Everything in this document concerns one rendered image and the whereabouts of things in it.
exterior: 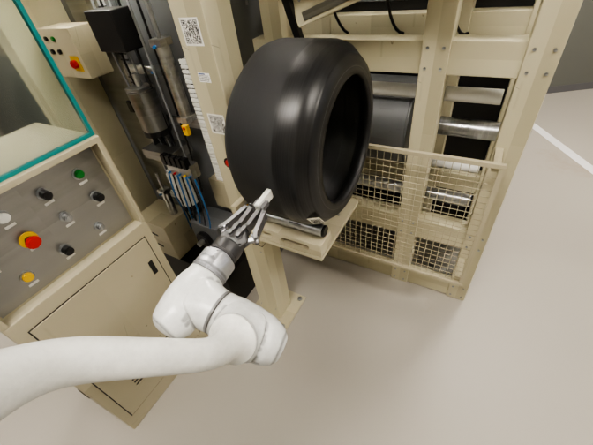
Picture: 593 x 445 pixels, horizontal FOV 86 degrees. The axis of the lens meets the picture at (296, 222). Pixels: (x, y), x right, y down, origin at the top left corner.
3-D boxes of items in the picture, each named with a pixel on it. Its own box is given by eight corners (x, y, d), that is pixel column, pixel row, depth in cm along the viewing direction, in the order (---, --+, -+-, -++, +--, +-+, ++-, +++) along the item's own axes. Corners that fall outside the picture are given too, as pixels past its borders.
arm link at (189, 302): (193, 274, 82) (236, 298, 79) (150, 328, 74) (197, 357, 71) (184, 254, 73) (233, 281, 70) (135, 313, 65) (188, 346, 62)
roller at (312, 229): (248, 214, 131) (242, 214, 127) (251, 203, 130) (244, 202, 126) (326, 237, 116) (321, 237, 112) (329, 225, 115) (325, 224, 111)
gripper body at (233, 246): (229, 252, 75) (251, 223, 80) (202, 242, 79) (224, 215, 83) (239, 269, 80) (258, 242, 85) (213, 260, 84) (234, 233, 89)
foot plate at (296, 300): (247, 315, 196) (246, 313, 194) (270, 283, 212) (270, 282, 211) (284, 333, 184) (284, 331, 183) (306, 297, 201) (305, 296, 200)
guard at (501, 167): (304, 237, 198) (289, 132, 153) (304, 236, 200) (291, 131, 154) (461, 286, 160) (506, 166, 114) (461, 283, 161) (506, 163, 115)
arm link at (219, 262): (185, 258, 75) (201, 238, 78) (200, 278, 82) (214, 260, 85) (214, 270, 71) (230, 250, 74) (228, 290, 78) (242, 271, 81)
